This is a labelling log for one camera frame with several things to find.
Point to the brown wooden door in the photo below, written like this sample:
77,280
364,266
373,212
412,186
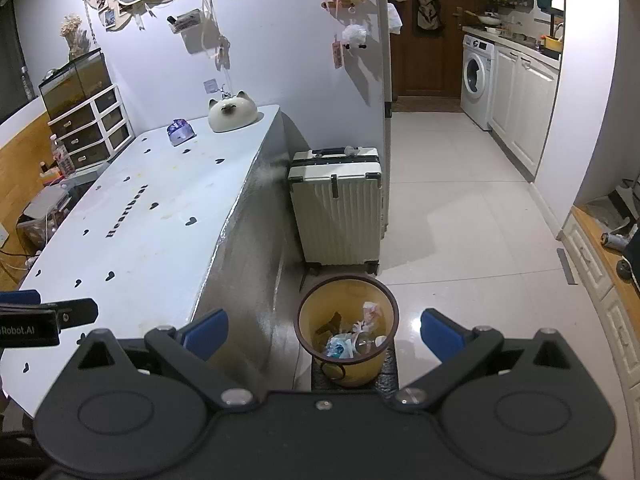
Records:
425,65

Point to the white fluffy sheep toy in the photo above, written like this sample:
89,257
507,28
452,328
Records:
355,35

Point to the clear storage box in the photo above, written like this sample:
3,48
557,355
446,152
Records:
42,220

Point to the pink hanging tag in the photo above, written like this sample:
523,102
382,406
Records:
337,52

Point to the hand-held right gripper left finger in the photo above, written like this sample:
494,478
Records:
205,332

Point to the white table with foil sides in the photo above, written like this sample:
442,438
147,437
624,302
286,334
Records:
150,220

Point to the blue tissue pack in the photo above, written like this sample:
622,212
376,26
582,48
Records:
180,132

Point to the frying pan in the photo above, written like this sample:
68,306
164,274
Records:
487,19

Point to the small bottle red label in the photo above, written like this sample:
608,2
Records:
63,160

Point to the yellow box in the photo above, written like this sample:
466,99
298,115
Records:
554,43

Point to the yellow trash bin brown rim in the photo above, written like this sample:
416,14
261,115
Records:
345,372

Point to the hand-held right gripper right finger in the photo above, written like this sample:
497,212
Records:
442,340

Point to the black round object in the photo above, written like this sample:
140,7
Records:
626,268

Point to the white washing machine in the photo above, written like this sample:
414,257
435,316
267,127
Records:
477,80

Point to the cream ribbed suitcase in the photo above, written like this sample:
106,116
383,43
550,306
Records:
340,210

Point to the white drawer cabinet wooden top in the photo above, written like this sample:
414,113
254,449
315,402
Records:
595,280

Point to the white plastic bag red print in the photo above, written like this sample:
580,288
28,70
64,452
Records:
371,312

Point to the metal can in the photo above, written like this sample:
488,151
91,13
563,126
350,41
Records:
614,241

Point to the wall tissue box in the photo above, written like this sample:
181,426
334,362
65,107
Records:
185,21

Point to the light blue wrapper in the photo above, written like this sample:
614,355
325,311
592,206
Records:
337,346

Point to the beige coral ornament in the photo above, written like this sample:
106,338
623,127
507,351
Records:
75,35

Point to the white drawer unit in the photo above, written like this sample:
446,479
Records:
95,127

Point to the white cat ornament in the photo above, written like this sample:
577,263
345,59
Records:
232,112

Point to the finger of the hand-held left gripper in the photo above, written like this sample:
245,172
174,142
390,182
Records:
75,312
20,296

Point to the glass fish tank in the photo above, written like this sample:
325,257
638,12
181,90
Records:
75,85

